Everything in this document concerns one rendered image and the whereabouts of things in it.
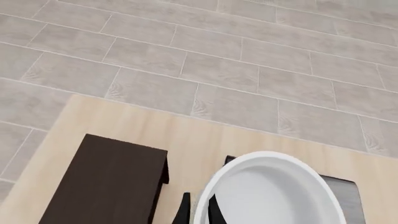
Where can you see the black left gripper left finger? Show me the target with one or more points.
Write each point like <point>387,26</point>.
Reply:
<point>184,210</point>

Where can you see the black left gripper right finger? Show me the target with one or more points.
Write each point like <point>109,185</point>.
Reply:
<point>217,213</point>

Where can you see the dark brown wooden cabinet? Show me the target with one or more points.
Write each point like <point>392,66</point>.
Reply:
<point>105,182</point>

